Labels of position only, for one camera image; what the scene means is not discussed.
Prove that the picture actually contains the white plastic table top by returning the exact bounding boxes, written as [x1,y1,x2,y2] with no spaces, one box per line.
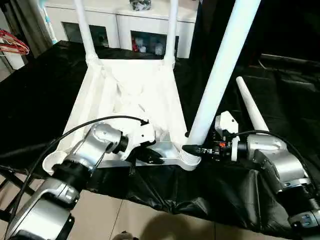
[42,56,202,177]

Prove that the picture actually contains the white plastic table leg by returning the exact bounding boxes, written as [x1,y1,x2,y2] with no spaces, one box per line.
[179,0,262,165]
[72,0,100,65]
[163,0,180,64]
[235,76,270,132]

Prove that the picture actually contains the black horizontal bar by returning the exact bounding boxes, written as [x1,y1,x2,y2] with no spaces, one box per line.
[259,53,320,66]

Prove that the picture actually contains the black plastic mat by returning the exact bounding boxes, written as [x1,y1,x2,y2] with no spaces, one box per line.
[0,39,320,238]

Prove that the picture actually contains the white glass-door cabinet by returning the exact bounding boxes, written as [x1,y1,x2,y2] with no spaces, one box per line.
[43,0,198,59]

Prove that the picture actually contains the dark furniture with brass label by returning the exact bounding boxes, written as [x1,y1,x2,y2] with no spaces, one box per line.
[194,0,320,61]

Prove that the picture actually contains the dark patterned bundle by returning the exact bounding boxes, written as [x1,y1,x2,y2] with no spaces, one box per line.
[128,0,153,12]

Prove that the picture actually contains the grey curtain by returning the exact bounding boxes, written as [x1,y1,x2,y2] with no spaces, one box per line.
[7,0,51,59]

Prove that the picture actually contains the red orange clothes hangers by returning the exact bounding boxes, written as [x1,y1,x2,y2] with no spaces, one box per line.
[0,28,30,56]

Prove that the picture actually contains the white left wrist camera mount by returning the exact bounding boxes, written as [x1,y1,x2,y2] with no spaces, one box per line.
[121,118,157,162]

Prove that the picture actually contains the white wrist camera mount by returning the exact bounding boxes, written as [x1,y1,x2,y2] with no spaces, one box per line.
[214,111,240,161]
[121,118,157,162]

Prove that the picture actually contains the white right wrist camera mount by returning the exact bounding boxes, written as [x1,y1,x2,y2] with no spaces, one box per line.
[214,111,240,161]

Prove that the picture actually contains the black folding table frame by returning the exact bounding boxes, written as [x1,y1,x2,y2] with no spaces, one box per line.
[0,164,36,220]

